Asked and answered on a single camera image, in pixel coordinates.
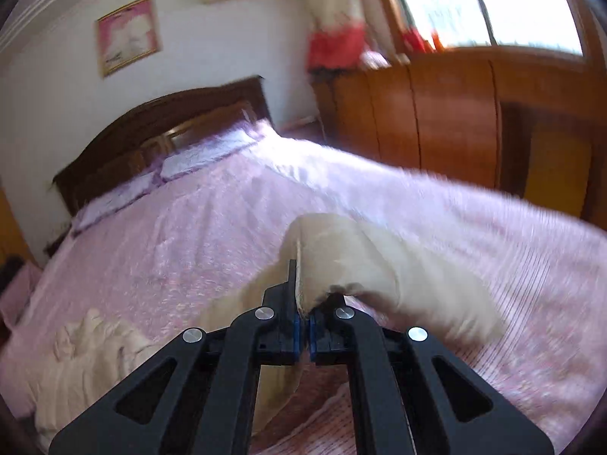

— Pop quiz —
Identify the dark wooden headboard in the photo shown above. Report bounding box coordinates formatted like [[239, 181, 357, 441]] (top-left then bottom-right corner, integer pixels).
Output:
[[42, 75, 273, 257]]

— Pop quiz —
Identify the purple frilled pillow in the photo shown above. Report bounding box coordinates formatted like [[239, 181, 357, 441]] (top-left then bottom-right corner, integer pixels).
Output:
[[71, 173, 159, 238], [161, 130, 259, 181]]

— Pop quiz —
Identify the window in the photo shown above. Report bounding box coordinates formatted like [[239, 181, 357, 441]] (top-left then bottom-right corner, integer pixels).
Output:
[[370, 0, 586, 58]]

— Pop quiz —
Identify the bed with pink floral cover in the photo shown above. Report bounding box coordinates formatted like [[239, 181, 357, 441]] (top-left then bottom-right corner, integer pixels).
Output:
[[0, 118, 607, 455]]

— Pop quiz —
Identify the dark wooden nightstand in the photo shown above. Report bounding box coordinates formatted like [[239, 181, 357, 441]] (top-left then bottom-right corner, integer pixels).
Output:
[[280, 114, 323, 142]]

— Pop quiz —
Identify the small table with pink cloth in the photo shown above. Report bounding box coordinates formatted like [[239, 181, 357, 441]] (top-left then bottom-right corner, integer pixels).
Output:
[[0, 263, 43, 330]]

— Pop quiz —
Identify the floral curtain with red hem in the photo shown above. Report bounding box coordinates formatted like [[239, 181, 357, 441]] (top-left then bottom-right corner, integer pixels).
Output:
[[301, 0, 368, 74]]

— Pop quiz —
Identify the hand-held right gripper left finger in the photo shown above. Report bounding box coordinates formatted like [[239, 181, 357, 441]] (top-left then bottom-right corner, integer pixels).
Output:
[[49, 260, 304, 455]]

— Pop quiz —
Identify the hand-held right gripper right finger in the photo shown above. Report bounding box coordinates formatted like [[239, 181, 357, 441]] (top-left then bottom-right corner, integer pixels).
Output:
[[308, 292, 555, 455]]

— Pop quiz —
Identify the wooden low cabinet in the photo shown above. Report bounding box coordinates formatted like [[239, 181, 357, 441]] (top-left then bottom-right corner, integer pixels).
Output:
[[310, 47, 607, 233]]

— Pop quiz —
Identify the red box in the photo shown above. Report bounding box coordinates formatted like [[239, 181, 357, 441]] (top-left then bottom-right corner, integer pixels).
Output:
[[402, 27, 437, 53]]

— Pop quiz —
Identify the framed wall picture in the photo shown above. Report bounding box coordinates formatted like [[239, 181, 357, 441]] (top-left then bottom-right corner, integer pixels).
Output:
[[96, 0, 163, 79]]

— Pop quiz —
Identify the pile of clothes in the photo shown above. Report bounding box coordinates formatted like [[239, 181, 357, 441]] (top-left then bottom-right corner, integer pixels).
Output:
[[358, 50, 394, 69]]

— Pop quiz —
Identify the beige quilted blanket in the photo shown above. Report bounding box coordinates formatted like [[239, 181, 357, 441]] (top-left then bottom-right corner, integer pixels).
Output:
[[35, 213, 506, 441]]

